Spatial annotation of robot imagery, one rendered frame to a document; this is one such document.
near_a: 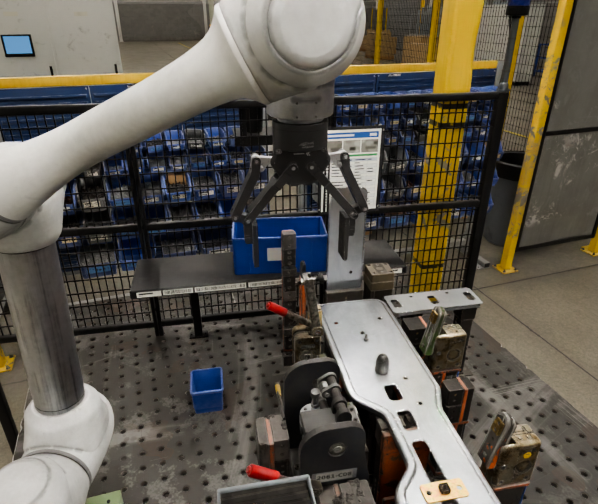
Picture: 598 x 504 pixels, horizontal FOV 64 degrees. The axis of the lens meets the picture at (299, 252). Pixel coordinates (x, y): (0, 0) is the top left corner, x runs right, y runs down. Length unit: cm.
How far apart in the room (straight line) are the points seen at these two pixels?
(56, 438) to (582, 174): 383
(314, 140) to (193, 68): 21
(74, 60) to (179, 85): 692
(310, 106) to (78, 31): 682
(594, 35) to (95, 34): 576
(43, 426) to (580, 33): 353
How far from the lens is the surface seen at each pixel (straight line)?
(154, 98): 52
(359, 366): 124
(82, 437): 118
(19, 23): 745
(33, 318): 103
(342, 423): 83
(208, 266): 163
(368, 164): 170
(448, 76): 178
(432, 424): 113
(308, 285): 116
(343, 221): 72
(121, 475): 148
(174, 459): 146
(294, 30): 41
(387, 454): 115
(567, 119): 388
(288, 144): 64
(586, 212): 442
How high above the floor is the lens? 179
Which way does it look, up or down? 27 degrees down
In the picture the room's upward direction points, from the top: straight up
